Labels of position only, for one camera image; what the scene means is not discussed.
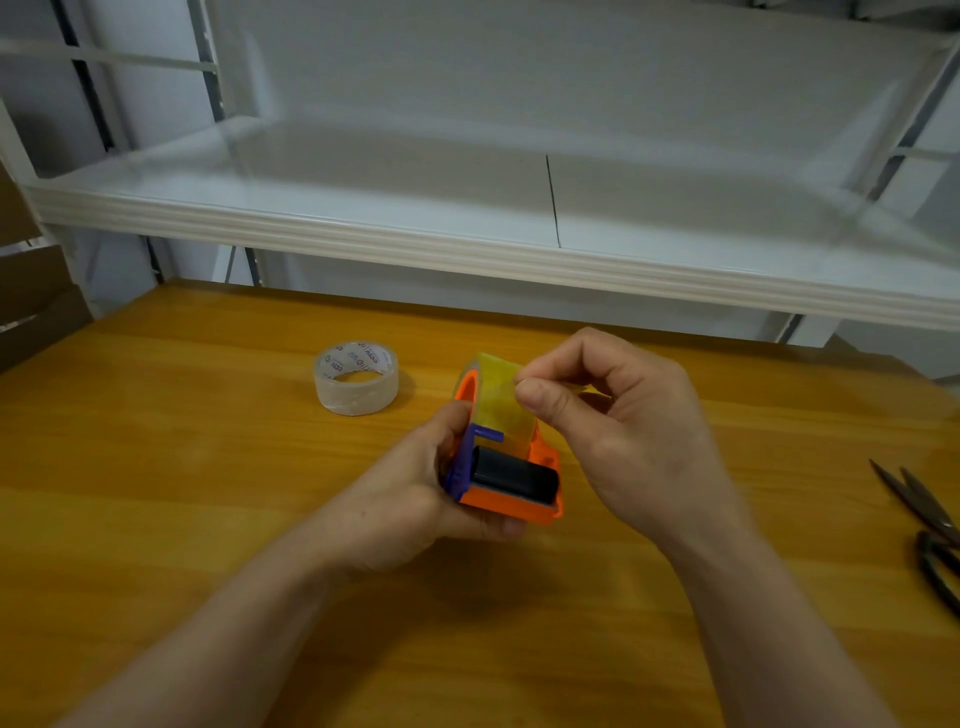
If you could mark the orange and blue tape dispenser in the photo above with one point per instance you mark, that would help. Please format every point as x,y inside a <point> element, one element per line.
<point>517,480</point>

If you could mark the person's left forearm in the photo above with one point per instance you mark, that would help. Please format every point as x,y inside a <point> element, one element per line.
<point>195,645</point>

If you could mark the black scissors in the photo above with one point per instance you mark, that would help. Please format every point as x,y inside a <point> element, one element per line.
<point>922,517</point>

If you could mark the white metal shelf rack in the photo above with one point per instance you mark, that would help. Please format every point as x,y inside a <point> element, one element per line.
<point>465,202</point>

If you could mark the clear tape roll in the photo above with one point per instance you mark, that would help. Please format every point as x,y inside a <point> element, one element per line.
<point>356,390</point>

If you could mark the person's left hand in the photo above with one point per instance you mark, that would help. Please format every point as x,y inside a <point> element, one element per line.
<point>397,502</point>

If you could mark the person's right hand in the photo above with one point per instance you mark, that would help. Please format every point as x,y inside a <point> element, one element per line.
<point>652,450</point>

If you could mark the yellow tape roll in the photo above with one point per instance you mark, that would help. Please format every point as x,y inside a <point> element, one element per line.
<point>499,397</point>

